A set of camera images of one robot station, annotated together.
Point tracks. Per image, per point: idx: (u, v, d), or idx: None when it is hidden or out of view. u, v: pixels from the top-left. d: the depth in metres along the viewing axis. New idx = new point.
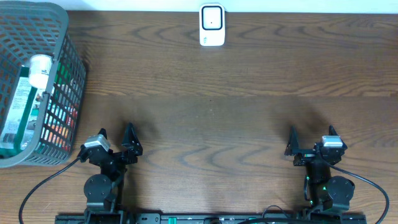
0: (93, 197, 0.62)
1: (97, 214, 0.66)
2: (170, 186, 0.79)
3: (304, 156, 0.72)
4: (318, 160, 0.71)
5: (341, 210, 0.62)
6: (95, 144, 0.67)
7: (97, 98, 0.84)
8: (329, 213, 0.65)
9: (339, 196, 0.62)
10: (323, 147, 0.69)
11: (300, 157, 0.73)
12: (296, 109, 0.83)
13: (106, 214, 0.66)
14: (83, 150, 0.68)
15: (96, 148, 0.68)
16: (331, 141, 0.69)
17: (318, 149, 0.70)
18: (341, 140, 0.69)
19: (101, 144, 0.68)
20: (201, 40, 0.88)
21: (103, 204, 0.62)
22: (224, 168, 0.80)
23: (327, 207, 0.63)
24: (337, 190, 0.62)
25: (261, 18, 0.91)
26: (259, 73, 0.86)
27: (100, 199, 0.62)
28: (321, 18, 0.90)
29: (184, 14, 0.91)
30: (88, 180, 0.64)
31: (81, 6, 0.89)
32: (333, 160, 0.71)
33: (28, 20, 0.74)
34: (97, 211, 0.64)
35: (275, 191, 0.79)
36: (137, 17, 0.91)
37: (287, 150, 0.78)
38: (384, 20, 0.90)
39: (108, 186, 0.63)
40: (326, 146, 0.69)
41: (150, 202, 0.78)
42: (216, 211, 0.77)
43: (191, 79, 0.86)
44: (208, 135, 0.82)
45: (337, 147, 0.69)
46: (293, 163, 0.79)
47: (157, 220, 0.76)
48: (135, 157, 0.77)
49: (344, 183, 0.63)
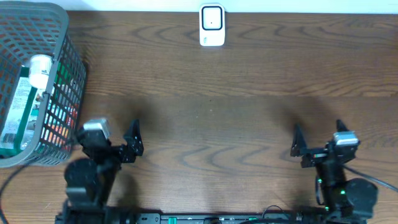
0: (74, 181, 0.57)
1: (78, 206, 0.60)
2: (170, 186, 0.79)
3: (314, 157, 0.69)
4: (329, 160, 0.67)
5: (362, 215, 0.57)
6: (96, 127, 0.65)
7: (97, 98, 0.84)
8: (348, 220, 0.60)
9: (362, 203, 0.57)
10: (336, 145, 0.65)
11: (310, 159, 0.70)
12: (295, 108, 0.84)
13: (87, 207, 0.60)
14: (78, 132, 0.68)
15: (96, 132, 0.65)
16: (344, 139, 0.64)
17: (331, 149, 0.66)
18: (355, 136, 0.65)
19: (101, 127, 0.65)
20: (201, 40, 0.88)
21: (85, 190, 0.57)
22: (224, 168, 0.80)
23: (346, 213, 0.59)
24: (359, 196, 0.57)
25: (261, 18, 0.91)
26: (258, 73, 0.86)
27: (83, 184, 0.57)
28: (321, 18, 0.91)
29: (183, 14, 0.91)
30: (71, 165, 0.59)
31: (82, 6, 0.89)
32: (346, 158, 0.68)
33: (28, 20, 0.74)
34: (78, 200, 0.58)
35: (275, 191, 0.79)
36: (137, 17, 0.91)
37: (295, 152, 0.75)
38: (384, 20, 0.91)
39: (93, 169, 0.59)
40: (339, 144, 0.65)
41: (150, 203, 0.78)
42: (216, 211, 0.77)
43: (191, 79, 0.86)
44: (208, 135, 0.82)
45: (352, 144, 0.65)
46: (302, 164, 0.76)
47: (157, 220, 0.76)
48: (133, 155, 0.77)
49: (366, 188, 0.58)
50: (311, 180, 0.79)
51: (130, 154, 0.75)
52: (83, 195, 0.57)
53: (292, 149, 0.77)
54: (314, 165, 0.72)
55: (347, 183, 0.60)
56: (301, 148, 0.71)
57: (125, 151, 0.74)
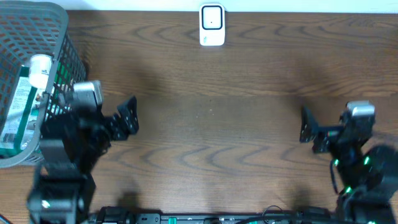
0: (51, 135, 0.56)
1: (54, 168, 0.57)
2: (170, 186, 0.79)
3: (328, 134, 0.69)
4: (343, 137, 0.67)
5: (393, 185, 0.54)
6: (86, 88, 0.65)
7: None
8: (374, 195, 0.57)
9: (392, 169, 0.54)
10: (352, 115, 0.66)
11: (324, 138, 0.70)
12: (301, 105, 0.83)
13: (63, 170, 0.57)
14: (63, 94, 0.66)
15: (85, 94, 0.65)
16: (360, 108, 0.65)
17: (347, 119, 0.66)
18: (372, 107, 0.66)
19: (93, 89, 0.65)
20: (201, 39, 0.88)
21: (61, 146, 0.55)
22: (224, 168, 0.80)
23: (373, 186, 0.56)
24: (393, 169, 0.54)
25: (261, 17, 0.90)
26: (258, 73, 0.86)
27: (60, 137, 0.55)
28: (322, 18, 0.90)
29: (183, 14, 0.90)
30: (51, 119, 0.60)
31: (81, 6, 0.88)
32: (365, 132, 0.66)
33: (28, 19, 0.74)
34: (53, 160, 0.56)
35: (275, 191, 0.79)
36: (137, 17, 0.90)
37: (306, 134, 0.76)
38: (384, 20, 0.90)
39: (72, 126, 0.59)
40: (355, 113, 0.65)
41: (150, 203, 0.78)
42: (216, 211, 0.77)
43: (190, 79, 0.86)
44: (208, 135, 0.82)
45: (369, 114, 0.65)
46: (316, 150, 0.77)
47: (157, 221, 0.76)
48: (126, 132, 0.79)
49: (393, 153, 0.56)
50: (311, 180, 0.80)
51: (123, 128, 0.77)
52: (60, 150, 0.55)
53: (302, 132, 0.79)
54: (328, 146, 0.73)
55: (371, 150, 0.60)
56: (313, 126, 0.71)
57: (117, 125, 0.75)
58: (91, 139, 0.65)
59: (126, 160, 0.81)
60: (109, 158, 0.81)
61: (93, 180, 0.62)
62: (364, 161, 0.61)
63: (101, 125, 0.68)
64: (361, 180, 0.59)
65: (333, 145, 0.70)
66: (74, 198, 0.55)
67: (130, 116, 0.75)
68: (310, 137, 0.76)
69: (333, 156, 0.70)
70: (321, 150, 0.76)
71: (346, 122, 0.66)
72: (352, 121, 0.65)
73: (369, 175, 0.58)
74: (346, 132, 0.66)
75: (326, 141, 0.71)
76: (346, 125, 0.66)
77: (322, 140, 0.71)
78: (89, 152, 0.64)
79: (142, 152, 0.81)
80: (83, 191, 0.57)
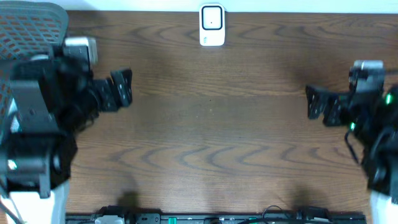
0: (25, 74, 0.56)
1: (28, 115, 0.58)
2: (170, 186, 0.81)
3: (339, 99, 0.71)
4: (356, 93, 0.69)
5: None
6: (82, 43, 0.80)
7: None
8: None
9: None
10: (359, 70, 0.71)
11: (337, 101, 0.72)
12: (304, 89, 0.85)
13: (38, 118, 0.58)
14: (64, 56, 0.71)
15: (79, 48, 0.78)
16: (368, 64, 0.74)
17: (357, 75, 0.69)
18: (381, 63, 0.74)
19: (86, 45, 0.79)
20: (201, 40, 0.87)
21: (36, 86, 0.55)
22: (224, 168, 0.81)
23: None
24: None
25: (262, 17, 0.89)
26: (259, 73, 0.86)
27: (34, 77, 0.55)
28: (323, 18, 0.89)
29: (183, 14, 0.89)
30: (28, 63, 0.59)
31: (79, 5, 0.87)
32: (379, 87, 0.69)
33: (28, 19, 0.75)
34: (26, 103, 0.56)
35: (275, 191, 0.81)
36: (136, 16, 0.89)
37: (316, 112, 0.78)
38: (386, 19, 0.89)
39: (49, 68, 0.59)
40: (363, 68, 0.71)
41: (151, 203, 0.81)
42: (216, 211, 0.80)
43: (190, 79, 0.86)
44: (208, 135, 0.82)
45: (379, 68, 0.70)
46: (327, 123, 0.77)
47: (157, 220, 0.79)
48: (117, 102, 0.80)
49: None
50: (310, 180, 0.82)
51: (114, 98, 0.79)
52: (35, 91, 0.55)
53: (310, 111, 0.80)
54: (338, 114, 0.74)
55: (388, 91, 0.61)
56: (321, 93, 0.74)
57: (111, 91, 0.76)
58: (76, 94, 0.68)
59: (127, 160, 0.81)
60: (110, 158, 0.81)
61: (73, 137, 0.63)
62: (385, 101, 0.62)
63: (89, 80, 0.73)
64: (385, 126, 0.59)
65: (344, 110, 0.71)
66: (46, 156, 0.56)
67: (124, 85, 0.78)
68: (322, 107, 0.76)
69: (346, 121, 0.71)
70: (332, 122, 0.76)
71: (356, 77, 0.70)
72: (363, 74, 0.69)
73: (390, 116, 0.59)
74: (359, 86, 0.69)
75: (337, 106, 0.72)
76: (357, 79, 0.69)
77: (335, 104, 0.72)
78: (64, 107, 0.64)
79: (142, 152, 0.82)
80: (56, 149, 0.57)
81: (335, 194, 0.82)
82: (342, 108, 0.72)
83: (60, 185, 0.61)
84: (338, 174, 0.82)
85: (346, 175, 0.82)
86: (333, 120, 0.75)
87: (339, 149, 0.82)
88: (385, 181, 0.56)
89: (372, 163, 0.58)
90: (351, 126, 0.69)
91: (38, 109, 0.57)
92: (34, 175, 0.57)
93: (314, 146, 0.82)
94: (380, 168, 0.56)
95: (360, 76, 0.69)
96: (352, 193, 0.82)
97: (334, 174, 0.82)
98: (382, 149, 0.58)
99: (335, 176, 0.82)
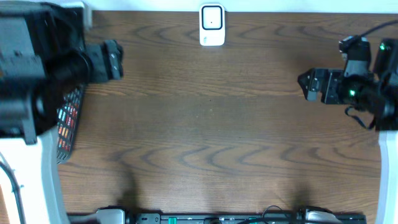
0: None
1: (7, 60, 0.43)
2: (170, 186, 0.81)
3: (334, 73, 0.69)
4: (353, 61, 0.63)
5: None
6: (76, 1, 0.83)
7: (97, 98, 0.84)
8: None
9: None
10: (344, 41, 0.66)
11: (333, 74, 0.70)
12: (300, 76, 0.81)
13: (20, 60, 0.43)
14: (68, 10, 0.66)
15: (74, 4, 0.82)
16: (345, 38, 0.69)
17: (346, 43, 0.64)
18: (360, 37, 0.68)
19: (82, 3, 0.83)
20: (201, 40, 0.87)
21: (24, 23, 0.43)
22: (224, 168, 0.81)
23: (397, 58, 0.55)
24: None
25: (262, 17, 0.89)
26: (259, 73, 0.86)
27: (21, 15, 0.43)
28: (323, 18, 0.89)
29: (183, 14, 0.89)
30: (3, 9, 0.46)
31: None
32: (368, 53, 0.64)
33: None
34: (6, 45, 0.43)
35: (275, 191, 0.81)
36: (136, 16, 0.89)
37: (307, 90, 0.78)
38: (385, 19, 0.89)
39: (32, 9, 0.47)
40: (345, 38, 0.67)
41: (150, 203, 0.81)
42: (216, 211, 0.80)
43: (190, 79, 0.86)
44: (208, 135, 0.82)
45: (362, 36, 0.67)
46: (325, 99, 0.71)
47: (157, 220, 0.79)
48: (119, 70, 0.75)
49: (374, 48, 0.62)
50: (311, 180, 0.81)
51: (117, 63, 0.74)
52: (20, 30, 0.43)
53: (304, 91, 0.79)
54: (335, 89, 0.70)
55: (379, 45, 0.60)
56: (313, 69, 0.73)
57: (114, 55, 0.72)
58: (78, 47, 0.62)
59: (127, 160, 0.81)
60: (110, 157, 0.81)
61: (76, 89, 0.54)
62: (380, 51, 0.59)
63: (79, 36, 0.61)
64: (380, 71, 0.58)
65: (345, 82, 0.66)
66: (28, 98, 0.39)
67: (117, 55, 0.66)
68: (318, 84, 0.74)
69: (344, 92, 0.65)
70: (331, 98, 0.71)
71: (345, 47, 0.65)
72: (353, 41, 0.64)
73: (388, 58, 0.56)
74: (353, 53, 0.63)
75: (334, 78, 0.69)
76: (348, 48, 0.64)
77: (331, 78, 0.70)
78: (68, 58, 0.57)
79: (142, 152, 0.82)
80: (55, 82, 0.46)
81: (335, 194, 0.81)
82: (338, 81, 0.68)
83: (48, 131, 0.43)
84: (338, 174, 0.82)
85: (346, 175, 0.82)
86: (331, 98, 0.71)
87: (339, 149, 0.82)
88: (393, 118, 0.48)
89: (376, 105, 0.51)
90: (349, 93, 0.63)
91: (24, 46, 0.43)
92: (15, 121, 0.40)
93: (314, 146, 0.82)
94: (388, 104, 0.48)
95: (351, 43, 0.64)
96: (352, 193, 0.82)
97: (334, 174, 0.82)
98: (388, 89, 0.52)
99: (336, 176, 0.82)
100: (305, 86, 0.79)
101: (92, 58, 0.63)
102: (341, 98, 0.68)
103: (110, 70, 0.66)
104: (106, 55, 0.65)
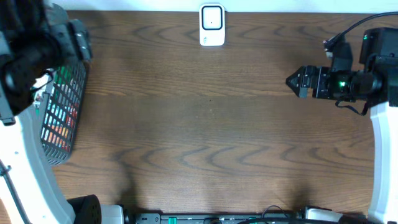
0: None
1: None
2: (170, 186, 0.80)
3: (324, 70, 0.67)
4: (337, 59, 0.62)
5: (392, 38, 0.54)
6: None
7: (97, 98, 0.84)
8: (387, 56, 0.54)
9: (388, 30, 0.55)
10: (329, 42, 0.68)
11: (321, 70, 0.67)
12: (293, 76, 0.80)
13: None
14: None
15: None
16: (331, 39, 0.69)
17: (331, 42, 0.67)
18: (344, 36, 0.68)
19: None
20: (201, 40, 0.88)
21: None
22: (224, 168, 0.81)
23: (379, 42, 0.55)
24: (392, 32, 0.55)
25: (262, 17, 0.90)
26: (259, 73, 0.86)
27: None
28: (322, 18, 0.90)
29: (183, 14, 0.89)
30: None
31: (80, 5, 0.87)
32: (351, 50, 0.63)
33: None
34: None
35: (275, 191, 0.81)
36: (136, 16, 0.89)
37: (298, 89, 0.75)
38: (384, 20, 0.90)
39: None
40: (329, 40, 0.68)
41: (150, 202, 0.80)
42: (216, 211, 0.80)
43: (191, 79, 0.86)
44: (208, 135, 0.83)
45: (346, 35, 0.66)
46: (316, 94, 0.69)
47: (157, 220, 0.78)
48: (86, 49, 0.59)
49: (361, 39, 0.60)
50: (311, 180, 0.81)
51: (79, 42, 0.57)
52: None
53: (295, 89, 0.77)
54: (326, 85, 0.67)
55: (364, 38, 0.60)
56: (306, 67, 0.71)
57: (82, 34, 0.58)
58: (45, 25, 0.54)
59: (126, 160, 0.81)
60: (110, 157, 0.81)
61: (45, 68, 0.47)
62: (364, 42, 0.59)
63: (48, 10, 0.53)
64: (366, 56, 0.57)
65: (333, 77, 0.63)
66: None
67: (84, 35, 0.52)
68: (309, 80, 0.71)
69: (333, 85, 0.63)
70: (321, 93, 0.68)
71: (330, 45, 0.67)
72: (337, 39, 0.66)
73: (375, 43, 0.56)
74: (338, 49, 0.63)
75: (323, 73, 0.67)
76: (333, 46, 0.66)
77: (319, 73, 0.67)
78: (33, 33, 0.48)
79: (142, 152, 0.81)
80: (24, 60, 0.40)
81: (336, 194, 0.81)
82: (327, 75, 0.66)
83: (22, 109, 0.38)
84: (338, 174, 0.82)
85: (346, 175, 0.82)
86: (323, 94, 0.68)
87: (339, 149, 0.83)
88: (382, 91, 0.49)
89: (364, 83, 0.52)
90: (337, 86, 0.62)
91: None
92: None
93: (314, 146, 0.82)
94: (375, 78, 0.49)
95: (334, 42, 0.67)
96: (352, 193, 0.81)
97: (334, 174, 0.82)
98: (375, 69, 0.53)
99: (336, 176, 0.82)
100: (296, 85, 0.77)
101: (58, 38, 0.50)
102: (331, 93, 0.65)
103: (78, 51, 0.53)
104: (72, 35, 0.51)
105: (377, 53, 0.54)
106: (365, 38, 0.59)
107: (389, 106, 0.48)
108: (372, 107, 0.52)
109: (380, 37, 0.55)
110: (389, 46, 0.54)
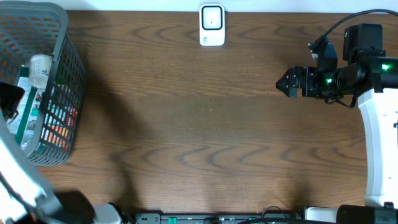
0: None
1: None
2: (170, 186, 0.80)
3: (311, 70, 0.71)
4: (321, 61, 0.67)
5: (372, 35, 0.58)
6: None
7: (97, 98, 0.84)
8: (367, 52, 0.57)
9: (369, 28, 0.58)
10: (311, 45, 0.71)
11: (308, 70, 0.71)
12: (280, 79, 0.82)
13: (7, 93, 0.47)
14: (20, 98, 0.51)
15: None
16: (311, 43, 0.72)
17: (314, 43, 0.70)
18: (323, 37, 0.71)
19: None
20: (201, 40, 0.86)
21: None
22: (224, 168, 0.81)
23: (361, 40, 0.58)
24: (370, 28, 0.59)
25: (261, 18, 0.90)
26: (259, 73, 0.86)
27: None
28: (322, 18, 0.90)
29: (183, 14, 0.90)
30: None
31: (81, 6, 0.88)
32: (333, 51, 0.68)
33: (28, 19, 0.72)
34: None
35: (275, 191, 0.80)
36: (137, 17, 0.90)
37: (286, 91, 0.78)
38: (384, 20, 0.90)
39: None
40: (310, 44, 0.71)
41: (150, 202, 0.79)
42: (216, 211, 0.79)
43: (191, 79, 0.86)
44: (208, 135, 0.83)
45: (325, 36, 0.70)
46: (305, 93, 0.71)
47: (157, 220, 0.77)
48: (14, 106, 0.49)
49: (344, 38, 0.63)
50: (311, 179, 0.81)
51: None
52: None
53: (285, 90, 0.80)
54: (313, 84, 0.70)
55: (346, 37, 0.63)
56: (291, 68, 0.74)
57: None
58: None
59: (126, 160, 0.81)
60: (110, 158, 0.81)
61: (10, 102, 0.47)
62: (346, 41, 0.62)
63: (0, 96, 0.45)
64: (348, 49, 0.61)
65: (319, 77, 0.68)
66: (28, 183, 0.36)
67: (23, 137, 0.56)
68: (298, 80, 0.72)
69: (321, 84, 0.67)
70: (310, 91, 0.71)
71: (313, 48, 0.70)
72: (319, 43, 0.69)
73: (356, 38, 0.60)
74: (322, 50, 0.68)
75: (310, 73, 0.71)
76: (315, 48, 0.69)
77: (306, 73, 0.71)
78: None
79: (142, 152, 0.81)
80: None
81: (336, 194, 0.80)
82: (314, 74, 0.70)
83: None
84: (338, 175, 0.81)
85: (346, 175, 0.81)
86: (313, 93, 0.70)
87: (339, 149, 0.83)
88: (366, 79, 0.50)
89: (348, 74, 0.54)
90: (324, 83, 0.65)
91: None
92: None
93: (314, 146, 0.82)
94: (359, 68, 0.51)
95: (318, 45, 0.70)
96: (352, 193, 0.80)
97: (334, 174, 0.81)
98: (358, 61, 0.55)
99: (336, 177, 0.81)
100: (285, 87, 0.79)
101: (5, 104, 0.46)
102: (319, 91, 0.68)
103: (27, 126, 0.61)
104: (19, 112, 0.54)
105: (359, 47, 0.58)
106: (346, 37, 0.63)
107: (374, 93, 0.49)
108: (358, 96, 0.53)
109: (359, 31, 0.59)
110: (369, 40, 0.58)
